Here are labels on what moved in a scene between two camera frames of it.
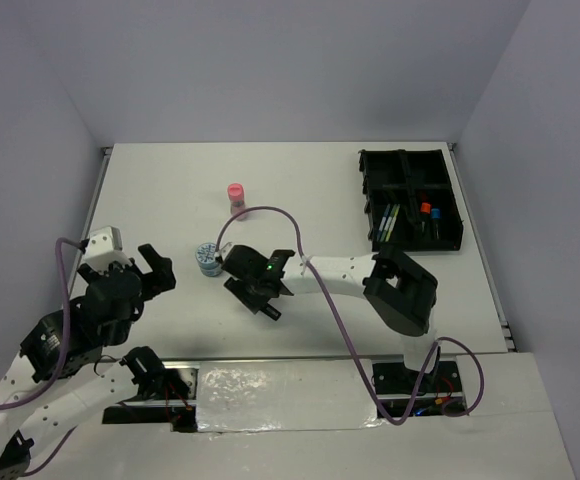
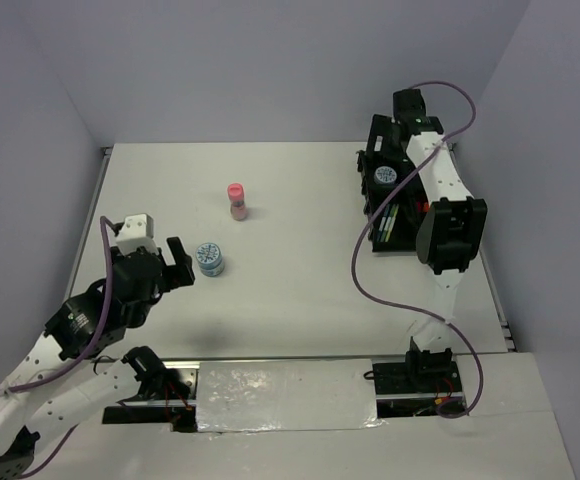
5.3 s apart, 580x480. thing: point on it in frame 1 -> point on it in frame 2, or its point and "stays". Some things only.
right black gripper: x=253 y=302 -> x=379 y=127
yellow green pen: x=392 y=222 stays
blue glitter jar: x=206 y=259 stays
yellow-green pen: x=388 y=223 stays
